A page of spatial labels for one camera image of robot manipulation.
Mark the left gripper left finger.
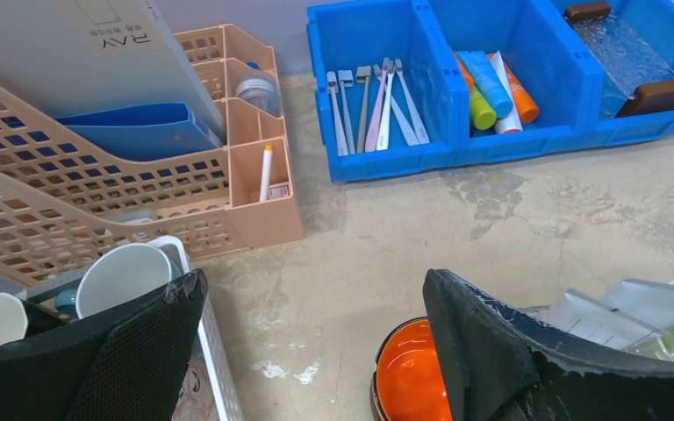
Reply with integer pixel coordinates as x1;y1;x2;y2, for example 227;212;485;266
0;269;208;420

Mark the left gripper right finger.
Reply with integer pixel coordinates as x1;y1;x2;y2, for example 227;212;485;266
422;269;674;420

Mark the orange translucent cup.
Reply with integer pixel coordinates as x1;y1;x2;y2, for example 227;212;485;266
369;317;453;420

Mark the beige grey toothbrush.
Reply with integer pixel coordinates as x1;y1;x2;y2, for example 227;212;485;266
356;66;372;153

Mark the white plastic cup bin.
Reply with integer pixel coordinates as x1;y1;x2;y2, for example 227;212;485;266
23;235;247;421

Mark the peach plastic desk organizer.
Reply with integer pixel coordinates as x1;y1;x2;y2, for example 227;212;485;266
0;24;305;288

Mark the blue plastic folder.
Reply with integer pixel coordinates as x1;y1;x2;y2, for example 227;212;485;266
57;102;223;161

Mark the white red capped tube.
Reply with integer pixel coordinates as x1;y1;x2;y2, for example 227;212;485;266
490;51;523;134

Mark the yellow green small tube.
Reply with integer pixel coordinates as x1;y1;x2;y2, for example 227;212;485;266
470;84;497;131

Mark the white orange tipped pen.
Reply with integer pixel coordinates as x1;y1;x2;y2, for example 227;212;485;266
259;144;274;203

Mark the blue small tube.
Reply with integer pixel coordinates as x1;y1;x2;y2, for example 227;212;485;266
456;51;513;118

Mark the orange small tube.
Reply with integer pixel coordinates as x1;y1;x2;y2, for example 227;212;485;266
455;54;475;92

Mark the blue plastic compartment bin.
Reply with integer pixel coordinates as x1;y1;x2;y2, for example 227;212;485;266
306;1;674;182

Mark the clear small jar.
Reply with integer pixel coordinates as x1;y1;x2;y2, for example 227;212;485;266
235;68;283;118

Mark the white paper folder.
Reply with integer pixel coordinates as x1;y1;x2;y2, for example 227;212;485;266
0;1;226;144

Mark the brown wooden block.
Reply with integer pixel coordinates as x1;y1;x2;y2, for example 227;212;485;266
616;79;674;118

